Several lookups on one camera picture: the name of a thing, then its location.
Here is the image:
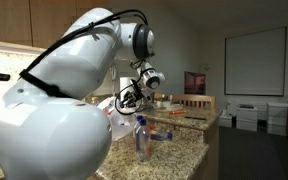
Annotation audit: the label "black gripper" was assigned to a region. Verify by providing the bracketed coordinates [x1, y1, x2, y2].
[119, 79, 145, 109]

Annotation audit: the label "white plastic bag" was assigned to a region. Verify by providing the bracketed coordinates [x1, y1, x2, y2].
[97, 96, 142, 142]

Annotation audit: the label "white bowl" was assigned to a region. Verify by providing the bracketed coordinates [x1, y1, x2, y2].
[155, 99, 172, 109]

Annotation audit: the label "white paper sheet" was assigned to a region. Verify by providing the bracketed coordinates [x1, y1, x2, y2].
[165, 103, 185, 112]

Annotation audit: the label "orange marker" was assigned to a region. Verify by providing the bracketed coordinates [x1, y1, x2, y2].
[168, 110, 187, 116]

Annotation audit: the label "wooden chair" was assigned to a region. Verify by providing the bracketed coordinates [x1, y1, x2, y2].
[169, 94, 216, 111]

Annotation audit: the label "dark reddish framed picture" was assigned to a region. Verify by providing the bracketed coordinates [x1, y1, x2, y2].
[183, 71, 207, 96]

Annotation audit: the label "thin black flat object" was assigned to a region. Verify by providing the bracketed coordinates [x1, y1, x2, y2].
[183, 115, 208, 122]

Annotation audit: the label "white printer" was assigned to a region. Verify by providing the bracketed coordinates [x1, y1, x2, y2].
[235, 103, 259, 133]

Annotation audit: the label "white projector screen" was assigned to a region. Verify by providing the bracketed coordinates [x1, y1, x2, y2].
[223, 26, 288, 98]

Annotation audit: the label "white drawer unit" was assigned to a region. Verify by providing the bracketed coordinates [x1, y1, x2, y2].
[266, 101, 288, 137]

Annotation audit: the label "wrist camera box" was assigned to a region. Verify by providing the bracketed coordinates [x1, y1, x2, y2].
[142, 92, 154, 103]

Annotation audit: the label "wooden wall cabinets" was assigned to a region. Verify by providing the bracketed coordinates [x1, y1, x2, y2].
[0, 0, 110, 49]

